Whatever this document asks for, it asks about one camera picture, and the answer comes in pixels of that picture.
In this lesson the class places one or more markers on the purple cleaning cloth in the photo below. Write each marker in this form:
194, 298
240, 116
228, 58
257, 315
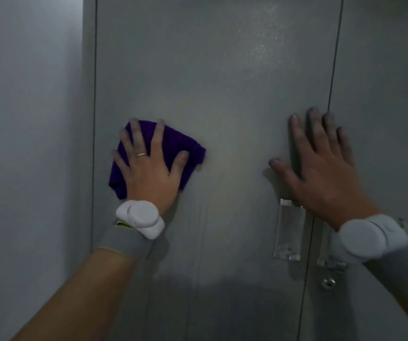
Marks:
175, 142

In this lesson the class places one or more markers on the person's right hand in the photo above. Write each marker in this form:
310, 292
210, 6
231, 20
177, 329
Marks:
328, 184

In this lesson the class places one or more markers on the grey metal cabinet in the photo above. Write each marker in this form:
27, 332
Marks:
225, 85

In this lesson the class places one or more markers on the person's left hand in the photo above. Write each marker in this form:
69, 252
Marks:
150, 184

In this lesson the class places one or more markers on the white right wrist tracker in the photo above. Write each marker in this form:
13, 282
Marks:
363, 237

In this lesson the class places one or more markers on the white left wrist tracker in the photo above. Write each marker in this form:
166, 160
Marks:
141, 218

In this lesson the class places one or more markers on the person's left forearm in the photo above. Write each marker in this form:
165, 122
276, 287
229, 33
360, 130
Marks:
83, 301

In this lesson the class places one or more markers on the white wrist tracker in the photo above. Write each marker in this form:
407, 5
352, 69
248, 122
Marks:
141, 218
363, 237

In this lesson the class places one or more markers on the grey left wristband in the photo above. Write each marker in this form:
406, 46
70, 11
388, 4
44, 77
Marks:
126, 241

